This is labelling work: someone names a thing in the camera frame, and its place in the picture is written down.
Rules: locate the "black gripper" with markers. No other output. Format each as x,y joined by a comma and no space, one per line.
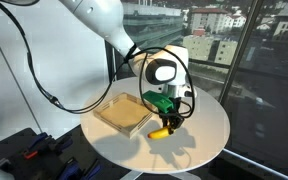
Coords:
171,116

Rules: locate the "yellow banana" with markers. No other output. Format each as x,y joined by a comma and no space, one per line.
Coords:
159,133

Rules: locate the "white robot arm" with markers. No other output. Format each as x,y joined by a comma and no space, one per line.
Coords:
95,15

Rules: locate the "shallow wooden box tray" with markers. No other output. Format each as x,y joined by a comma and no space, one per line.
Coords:
124,113

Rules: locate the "white table base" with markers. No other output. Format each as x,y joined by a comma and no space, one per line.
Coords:
184,176

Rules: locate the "dark corner window mullion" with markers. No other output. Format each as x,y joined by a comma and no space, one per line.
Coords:
110,63

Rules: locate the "white window sill strip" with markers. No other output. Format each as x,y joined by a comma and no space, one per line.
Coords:
257,163

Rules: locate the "dark slim window mullion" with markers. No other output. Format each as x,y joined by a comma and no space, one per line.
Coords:
239,53

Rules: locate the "dark blue black clamp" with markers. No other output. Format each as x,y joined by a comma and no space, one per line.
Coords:
63,144

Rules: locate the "blue clamp with orange trigger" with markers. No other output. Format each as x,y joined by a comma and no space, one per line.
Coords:
37,143

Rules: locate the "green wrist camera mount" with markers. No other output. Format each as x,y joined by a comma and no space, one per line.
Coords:
160,100

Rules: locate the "dark horizontal window rail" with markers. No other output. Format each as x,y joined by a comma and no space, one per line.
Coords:
210,65

